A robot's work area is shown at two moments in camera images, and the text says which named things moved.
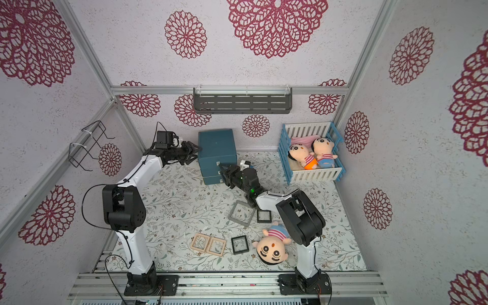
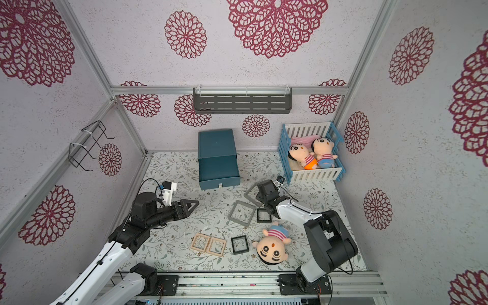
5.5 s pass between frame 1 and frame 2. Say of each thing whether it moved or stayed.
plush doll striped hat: stayed
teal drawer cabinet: stayed
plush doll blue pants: stayed
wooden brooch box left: stayed
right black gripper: moved
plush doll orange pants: stayed
